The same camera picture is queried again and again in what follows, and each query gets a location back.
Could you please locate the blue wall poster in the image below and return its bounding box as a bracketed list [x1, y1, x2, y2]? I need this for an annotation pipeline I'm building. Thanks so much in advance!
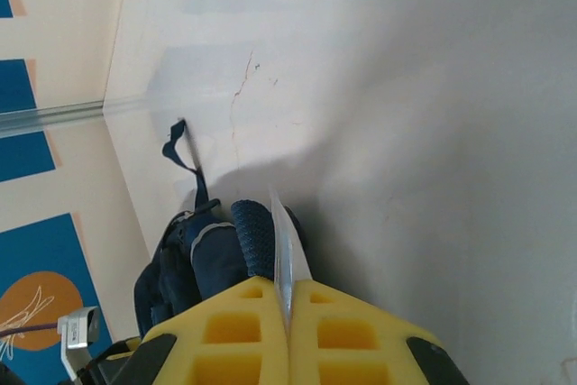
[0, 130, 62, 184]

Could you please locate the blue poster large orange circle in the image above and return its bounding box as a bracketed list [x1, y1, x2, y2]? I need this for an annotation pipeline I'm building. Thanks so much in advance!
[0, 212, 114, 354]

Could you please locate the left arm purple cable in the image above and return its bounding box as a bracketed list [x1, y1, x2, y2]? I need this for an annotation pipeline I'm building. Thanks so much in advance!
[0, 319, 62, 342]

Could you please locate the clear pouch blue print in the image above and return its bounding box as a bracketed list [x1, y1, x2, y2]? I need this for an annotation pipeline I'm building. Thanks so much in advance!
[268, 184, 316, 335]

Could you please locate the aluminium frame post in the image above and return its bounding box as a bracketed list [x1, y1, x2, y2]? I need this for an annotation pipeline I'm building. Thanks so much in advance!
[0, 98, 150, 139]

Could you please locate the navy blue backpack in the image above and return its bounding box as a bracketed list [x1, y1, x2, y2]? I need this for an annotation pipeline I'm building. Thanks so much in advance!
[133, 117, 308, 342]

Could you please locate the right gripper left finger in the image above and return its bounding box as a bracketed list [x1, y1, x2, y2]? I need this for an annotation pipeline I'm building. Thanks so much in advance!
[105, 277, 289, 385]

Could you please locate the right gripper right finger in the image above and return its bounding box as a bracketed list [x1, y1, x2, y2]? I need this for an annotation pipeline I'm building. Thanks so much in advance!
[288, 279, 470, 385]

